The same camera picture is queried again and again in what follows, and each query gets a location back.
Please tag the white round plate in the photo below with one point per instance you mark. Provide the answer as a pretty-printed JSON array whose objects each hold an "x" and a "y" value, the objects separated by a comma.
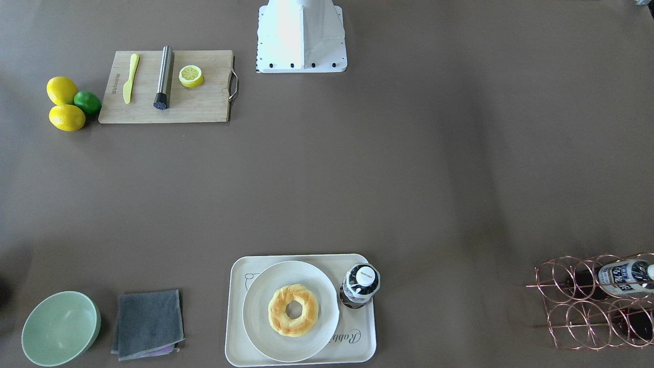
[{"x": 290, "y": 312}]

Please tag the dark drink bottle on tray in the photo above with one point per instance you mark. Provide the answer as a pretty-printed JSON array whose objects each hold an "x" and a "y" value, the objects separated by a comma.
[{"x": 359, "y": 285}]

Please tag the cream rabbit tray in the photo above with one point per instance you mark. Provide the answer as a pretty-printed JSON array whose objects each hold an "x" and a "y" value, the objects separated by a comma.
[{"x": 354, "y": 339}]

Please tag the wooden cutting board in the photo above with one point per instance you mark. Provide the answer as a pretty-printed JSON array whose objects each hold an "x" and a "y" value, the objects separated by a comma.
[{"x": 208, "y": 103}]

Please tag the half lemon slice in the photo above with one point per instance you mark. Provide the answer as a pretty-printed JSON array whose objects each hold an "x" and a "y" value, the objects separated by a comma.
[{"x": 190, "y": 76}]

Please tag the steel muddler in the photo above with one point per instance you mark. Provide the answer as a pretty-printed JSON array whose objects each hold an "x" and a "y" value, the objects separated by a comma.
[{"x": 162, "y": 98}]

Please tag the grey folded cloth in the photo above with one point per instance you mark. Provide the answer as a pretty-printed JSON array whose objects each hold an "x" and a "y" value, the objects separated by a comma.
[{"x": 149, "y": 324}]

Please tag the yellow plastic knife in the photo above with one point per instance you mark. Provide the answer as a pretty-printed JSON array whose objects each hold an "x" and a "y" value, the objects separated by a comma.
[{"x": 128, "y": 86}]

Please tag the green lime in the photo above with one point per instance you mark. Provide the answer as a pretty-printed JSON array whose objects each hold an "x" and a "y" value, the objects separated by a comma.
[{"x": 88, "y": 102}]

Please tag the whole yellow lemon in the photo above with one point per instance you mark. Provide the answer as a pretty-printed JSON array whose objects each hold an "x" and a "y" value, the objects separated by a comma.
[{"x": 61, "y": 90}]

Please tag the mint green bowl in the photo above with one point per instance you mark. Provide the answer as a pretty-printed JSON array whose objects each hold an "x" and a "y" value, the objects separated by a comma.
[{"x": 60, "y": 328}]

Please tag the bottle in rack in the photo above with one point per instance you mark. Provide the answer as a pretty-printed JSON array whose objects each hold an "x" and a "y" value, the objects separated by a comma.
[
  {"x": 632, "y": 323},
  {"x": 629, "y": 278}
]

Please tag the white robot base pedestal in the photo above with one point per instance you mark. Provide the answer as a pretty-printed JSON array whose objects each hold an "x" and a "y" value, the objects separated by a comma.
[{"x": 301, "y": 37}]

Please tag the copper wire bottle rack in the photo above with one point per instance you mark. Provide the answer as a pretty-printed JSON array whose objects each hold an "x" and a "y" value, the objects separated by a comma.
[{"x": 577, "y": 309}]

